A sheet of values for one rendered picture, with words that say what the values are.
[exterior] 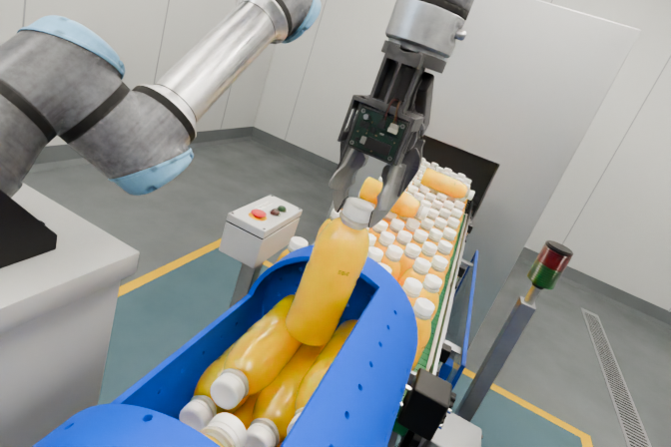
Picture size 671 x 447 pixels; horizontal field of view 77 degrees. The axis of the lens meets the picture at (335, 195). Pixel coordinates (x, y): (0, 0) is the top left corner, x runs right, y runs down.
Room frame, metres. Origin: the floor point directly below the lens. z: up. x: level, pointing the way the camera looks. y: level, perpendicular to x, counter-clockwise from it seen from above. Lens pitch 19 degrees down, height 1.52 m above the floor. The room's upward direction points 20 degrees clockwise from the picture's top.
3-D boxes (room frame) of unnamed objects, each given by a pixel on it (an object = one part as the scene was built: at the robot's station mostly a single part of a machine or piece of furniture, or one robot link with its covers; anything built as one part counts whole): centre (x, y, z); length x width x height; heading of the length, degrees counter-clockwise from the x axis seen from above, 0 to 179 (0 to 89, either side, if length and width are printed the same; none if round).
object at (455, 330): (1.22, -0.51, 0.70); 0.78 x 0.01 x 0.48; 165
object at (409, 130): (0.48, -0.03, 1.48); 0.09 x 0.08 x 0.12; 165
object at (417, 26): (0.49, -0.03, 1.56); 0.08 x 0.08 x 0.05
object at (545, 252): (0.95, -0.53, 1.23); 0.06 x 0.06 x 0.04
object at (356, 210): (0.51, -0.03, 1.33); 0.04 x 0.04 x 0.02
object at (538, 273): (0.95, -0.53, 1.18); 0.06 x 0.06 x 0.05
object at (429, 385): (0.67, -0.29, 0.95); 0.10 x 0.07 x 0.10; 75
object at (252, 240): (0.95, 0.14, 1.05); 0.20 x 0.10 x 0.10; 165
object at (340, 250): (0.51, -0.03, 1.23); 0.07 x 0.07 x 0.19
